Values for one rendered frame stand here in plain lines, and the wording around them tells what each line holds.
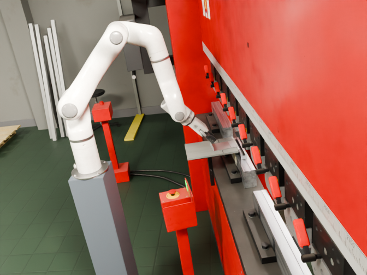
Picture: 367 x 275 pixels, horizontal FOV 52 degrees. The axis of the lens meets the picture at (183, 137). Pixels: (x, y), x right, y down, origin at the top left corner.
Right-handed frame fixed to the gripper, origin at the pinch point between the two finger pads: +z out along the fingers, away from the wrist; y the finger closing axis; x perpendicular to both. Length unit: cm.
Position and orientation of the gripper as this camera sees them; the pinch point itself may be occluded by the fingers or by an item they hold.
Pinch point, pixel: (211, 137)
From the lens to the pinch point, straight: 195.4
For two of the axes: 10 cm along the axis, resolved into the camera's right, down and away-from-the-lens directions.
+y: -1.5, -3.9, 9.1
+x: -6.7, 7.2, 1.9
